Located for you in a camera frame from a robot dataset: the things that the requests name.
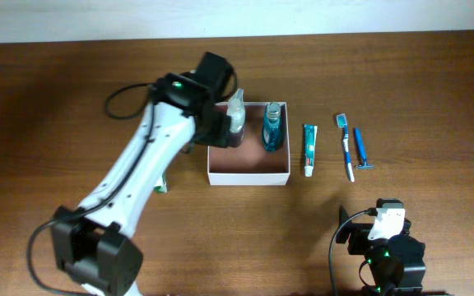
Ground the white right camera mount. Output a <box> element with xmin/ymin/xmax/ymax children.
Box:
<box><xmin>368</xmin><ymin>208</ymin><xmax>406</xmax><ymax>241</ymax></box>

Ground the blue white toothbrush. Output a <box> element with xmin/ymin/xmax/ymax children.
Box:
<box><xmin>336</xmin><ymin>113</ymin><xmax>355</xmax><ymax>183</ymax></box>

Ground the blue mouthwash bottle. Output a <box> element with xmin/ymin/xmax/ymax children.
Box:
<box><xmin>262</xmin><ymin>102</ymin><xmax>283</xmax><ymax>152</ymax></box>

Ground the clear spray bottle purple liquid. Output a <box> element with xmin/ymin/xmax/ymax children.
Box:
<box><xmin>226</xmin><ymin>88</ymin><xmax>246</xmax><ymax>147</ymax></box>

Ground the teal white toothpaste tube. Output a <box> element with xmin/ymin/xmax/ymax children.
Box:
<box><xmin>304</xmin><ymin>124</ymin><xmax>318</xmax><ymax>178</ymax></box>

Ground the green white small tube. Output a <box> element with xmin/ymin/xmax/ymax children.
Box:
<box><xmin>154</xmin><ymin>173</ymin><xmax>168</xmax><ymax>193</ymax></box>

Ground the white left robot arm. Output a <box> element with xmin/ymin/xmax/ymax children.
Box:
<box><xmin>46</xmin><ymin>71</ymin><xmax>233</xmax><ymax>295</ymax></box>

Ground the blue disposable razor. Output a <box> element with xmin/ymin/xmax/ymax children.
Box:
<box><xmin>354</xmin><ymin>127</ymin><xmax>374</xmax><ymax>169</ymax></box>

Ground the white cardboard box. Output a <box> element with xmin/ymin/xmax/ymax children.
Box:
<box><xmin>207</xmin><ymin>102</ymin><xmax>291</xmax><ymax>186</ymax></box>

